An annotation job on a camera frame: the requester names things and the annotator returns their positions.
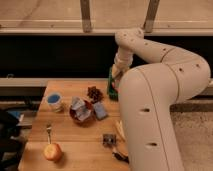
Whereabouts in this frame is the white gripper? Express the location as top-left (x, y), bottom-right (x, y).
top-left (112, 49), bottom-right (133, 78)

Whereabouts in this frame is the grey eraser block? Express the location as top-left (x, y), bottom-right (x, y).
top-left (113, 72), bottom-right (124, 83)

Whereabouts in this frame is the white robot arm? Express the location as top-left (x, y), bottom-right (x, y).
top-left (112, 28), bottom-right (211, 171)

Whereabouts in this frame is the green plastic tray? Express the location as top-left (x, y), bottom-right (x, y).
top-left (107, 69), bottom-right (118, 101)

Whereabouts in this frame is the dark pine cone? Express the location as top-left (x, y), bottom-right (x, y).
top-left (87, 86), bottom-right (103, 103)

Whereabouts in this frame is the red apple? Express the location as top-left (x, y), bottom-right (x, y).
top-left (43, 143), bottom-right (62, 162)

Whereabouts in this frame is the black object at left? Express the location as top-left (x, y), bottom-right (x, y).
top-left (0, 109), bottom-right (22, 171)

